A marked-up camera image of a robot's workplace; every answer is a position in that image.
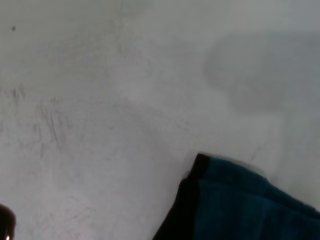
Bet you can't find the black liquid stain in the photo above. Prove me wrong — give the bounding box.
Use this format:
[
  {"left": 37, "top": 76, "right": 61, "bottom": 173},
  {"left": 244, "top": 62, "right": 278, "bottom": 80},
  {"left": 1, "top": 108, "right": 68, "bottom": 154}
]
[{"left": 0, "top": 203, "right": 17, "bottom": 240}]

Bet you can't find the blue rag with black trim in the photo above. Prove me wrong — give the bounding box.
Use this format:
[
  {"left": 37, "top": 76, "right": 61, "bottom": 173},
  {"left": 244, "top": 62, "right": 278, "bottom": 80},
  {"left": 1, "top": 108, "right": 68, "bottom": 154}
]
[{"left": 151, "top": 152, "right": 320, "bottom": 240}]

